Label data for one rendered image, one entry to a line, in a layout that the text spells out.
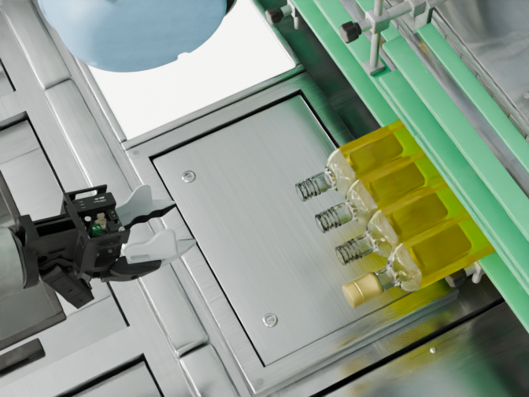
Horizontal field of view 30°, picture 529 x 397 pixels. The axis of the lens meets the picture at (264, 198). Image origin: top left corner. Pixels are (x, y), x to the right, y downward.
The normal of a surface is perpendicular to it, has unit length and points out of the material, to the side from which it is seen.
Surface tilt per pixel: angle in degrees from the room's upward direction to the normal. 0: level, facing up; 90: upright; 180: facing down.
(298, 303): 90
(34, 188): 90
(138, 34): 84
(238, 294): 90
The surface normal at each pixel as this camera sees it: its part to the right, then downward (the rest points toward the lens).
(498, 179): -0.04, -0.51
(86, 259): 0.46, 0.75
